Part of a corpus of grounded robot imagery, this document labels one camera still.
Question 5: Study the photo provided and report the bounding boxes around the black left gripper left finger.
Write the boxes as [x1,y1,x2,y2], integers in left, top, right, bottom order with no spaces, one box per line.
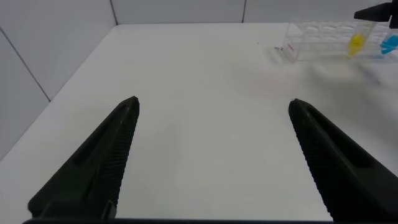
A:
[27,95,140,218]

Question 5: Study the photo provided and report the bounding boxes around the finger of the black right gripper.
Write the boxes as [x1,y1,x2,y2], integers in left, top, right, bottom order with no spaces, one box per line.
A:
[353,2,398,29]

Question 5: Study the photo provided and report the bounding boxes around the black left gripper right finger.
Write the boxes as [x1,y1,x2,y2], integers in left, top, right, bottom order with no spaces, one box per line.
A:
[288,98,398,222]

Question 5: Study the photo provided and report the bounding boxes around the test tube with blue pigment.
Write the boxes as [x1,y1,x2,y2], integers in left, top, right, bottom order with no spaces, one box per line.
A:
[379,30,398,55]

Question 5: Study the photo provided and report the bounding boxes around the test tube with yellow pigment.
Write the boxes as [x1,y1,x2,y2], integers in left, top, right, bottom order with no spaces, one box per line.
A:
[346,20,377,58]

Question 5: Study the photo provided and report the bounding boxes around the clear acrylic test tube rack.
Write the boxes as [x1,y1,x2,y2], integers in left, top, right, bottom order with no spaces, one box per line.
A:
[281,20,398,63]

